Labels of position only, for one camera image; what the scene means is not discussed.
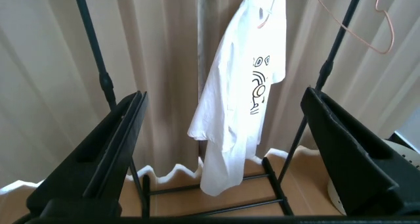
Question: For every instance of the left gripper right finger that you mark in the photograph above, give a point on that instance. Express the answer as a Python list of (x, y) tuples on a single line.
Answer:
[(367, 168)]

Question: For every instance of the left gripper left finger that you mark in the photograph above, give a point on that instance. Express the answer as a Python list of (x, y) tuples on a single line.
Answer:
[(98, 165)]

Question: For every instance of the white printed t-shirt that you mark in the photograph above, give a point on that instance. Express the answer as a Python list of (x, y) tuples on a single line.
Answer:
[(236, 102)]

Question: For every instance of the pink clothes hanger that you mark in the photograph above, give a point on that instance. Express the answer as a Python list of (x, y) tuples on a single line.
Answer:
[(361, 39), (264, 23)]

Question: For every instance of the white laundry basket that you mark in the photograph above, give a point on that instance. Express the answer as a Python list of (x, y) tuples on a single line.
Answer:
[(407, 151)]

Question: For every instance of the black clothes rack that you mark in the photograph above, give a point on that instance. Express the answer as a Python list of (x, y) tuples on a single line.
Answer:
[(95, 50)]

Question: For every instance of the beige curtain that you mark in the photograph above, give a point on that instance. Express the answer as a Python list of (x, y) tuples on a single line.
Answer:
[(49, 69)]

